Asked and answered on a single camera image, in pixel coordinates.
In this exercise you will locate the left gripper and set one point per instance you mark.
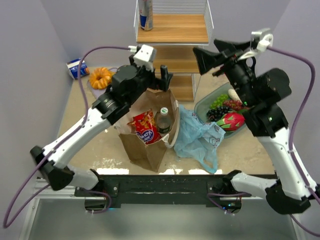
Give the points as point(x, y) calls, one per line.
point(155, 78)

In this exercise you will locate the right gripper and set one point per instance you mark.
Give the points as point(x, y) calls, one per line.
point(225, 61)

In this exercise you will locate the green label water bottle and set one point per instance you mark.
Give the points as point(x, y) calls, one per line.
point(163, 121)

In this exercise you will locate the red candy bag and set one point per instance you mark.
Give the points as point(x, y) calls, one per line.
point(145, 128)

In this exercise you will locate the light blue plastic bag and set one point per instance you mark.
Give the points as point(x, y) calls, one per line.
point(198, 140)

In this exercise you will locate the red dragon fruit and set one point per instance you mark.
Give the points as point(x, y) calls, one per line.
point(231, 121)

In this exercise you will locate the red bull can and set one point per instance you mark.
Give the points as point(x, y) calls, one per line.
point(145, 8)

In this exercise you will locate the brown paper grocery bag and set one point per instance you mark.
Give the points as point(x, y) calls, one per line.
point(144, 143)

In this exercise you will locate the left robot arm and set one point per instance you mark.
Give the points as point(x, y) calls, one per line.
point(128, 84)

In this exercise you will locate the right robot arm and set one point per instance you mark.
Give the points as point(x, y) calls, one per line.
point(293, 189)

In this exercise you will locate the white radish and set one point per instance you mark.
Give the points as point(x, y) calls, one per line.
point(233, 95)

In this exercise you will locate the green grape bunch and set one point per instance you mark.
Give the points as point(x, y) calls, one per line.
point(218, 102)

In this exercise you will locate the red grape bunch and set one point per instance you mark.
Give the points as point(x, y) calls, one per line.
point(235, 105)

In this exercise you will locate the black grape bunch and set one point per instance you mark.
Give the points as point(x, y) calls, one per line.
point(214, 115)

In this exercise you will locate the glazed bundt cake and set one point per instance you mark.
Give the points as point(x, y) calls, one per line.
point(100, 78)

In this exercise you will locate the lavender cutting board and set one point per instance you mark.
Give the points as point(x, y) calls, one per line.
point(100, 87)

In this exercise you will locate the blue white milk carton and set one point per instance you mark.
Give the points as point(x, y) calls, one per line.
point(73, 67)

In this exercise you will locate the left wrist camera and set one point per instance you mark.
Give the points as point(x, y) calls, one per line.
point(143, 56)

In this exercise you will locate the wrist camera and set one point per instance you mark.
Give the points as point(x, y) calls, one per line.
point(143, 56)
point(261, 39)

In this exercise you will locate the white wire wooden shelf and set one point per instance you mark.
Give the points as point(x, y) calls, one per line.
point(178, 26)

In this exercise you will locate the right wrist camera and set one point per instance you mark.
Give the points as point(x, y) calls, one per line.
point(261, 39)

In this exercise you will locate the black base frame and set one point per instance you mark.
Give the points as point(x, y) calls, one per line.
point(210, 190)

